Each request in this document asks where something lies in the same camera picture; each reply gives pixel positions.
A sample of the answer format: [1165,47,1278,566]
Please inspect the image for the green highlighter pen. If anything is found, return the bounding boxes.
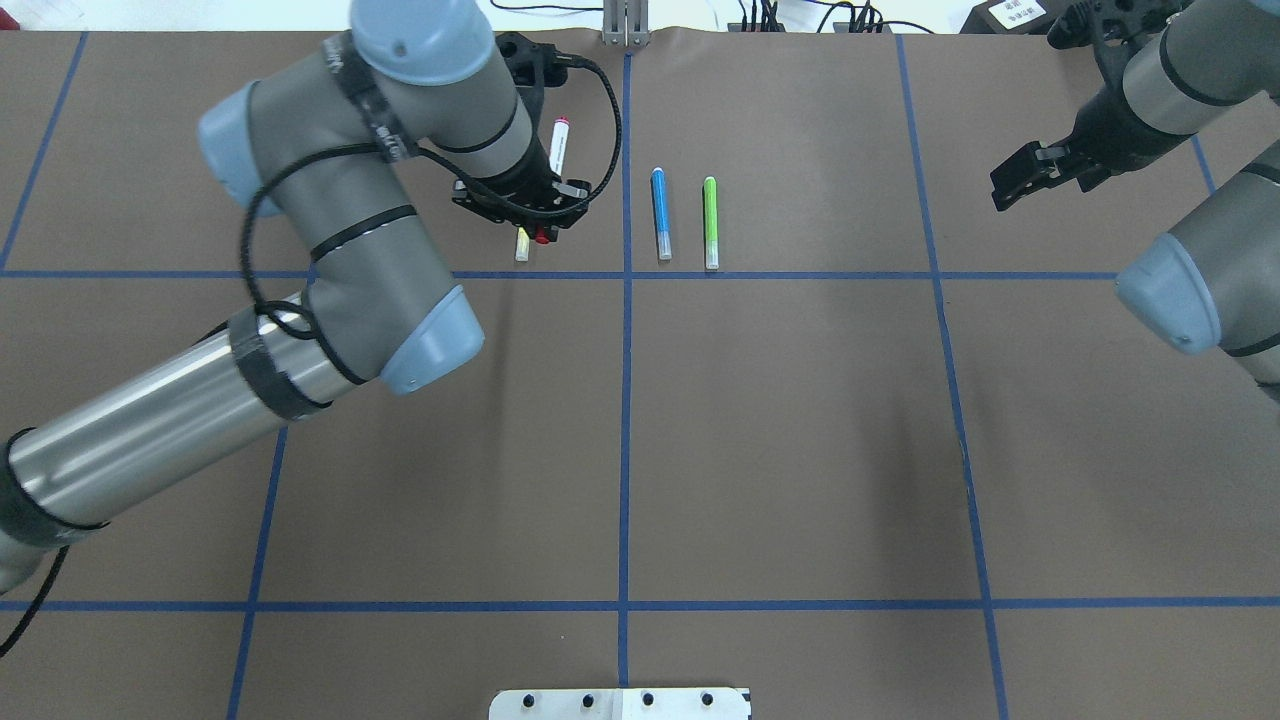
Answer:
[701,176,721,272]

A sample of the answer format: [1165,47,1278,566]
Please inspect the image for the yellow highlighter pen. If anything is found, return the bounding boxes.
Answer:
[515,228,532,263]

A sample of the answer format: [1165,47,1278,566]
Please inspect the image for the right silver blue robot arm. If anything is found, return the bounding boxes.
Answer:
[989,1,1279,401]

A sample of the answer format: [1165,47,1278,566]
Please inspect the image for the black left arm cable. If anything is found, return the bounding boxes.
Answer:
[238,50,625,389]

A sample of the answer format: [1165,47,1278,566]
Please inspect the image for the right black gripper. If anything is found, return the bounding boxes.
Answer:
[989,1,1187,211]

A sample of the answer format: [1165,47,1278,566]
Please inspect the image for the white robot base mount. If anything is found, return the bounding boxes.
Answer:
[486,687,753,719]

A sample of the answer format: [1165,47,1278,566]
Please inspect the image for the blue highlighter pen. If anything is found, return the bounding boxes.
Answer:
[650,167,673,263]

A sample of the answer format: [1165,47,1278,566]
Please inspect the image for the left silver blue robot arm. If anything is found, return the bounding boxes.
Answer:
[1,1,593,592]

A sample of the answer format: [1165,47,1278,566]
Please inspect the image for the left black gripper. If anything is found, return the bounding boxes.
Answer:
[451,32,593,233]

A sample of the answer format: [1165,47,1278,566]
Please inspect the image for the red white marker pen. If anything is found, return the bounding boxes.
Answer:
[535,117,572,247]

